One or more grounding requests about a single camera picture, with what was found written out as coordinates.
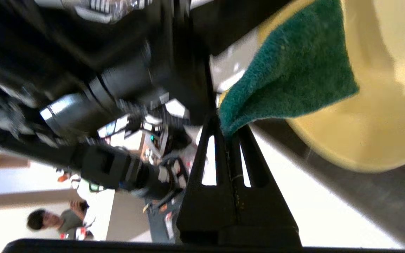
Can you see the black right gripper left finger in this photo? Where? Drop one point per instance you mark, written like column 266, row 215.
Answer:
column 202, row 211

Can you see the dark-haired person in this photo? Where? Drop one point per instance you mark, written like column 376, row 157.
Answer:
column 65, row 219

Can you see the yellow plastic bowl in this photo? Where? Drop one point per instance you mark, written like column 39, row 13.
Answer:
column 381, row 123

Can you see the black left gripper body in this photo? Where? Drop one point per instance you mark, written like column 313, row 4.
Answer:
column 195, row 52

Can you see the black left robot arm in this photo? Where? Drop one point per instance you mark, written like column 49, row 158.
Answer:
column 30, row 52

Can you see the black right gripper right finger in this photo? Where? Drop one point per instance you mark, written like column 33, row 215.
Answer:
column 265, row 218

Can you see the green yellow sponge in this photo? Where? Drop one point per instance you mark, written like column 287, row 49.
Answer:
column 294, row 70

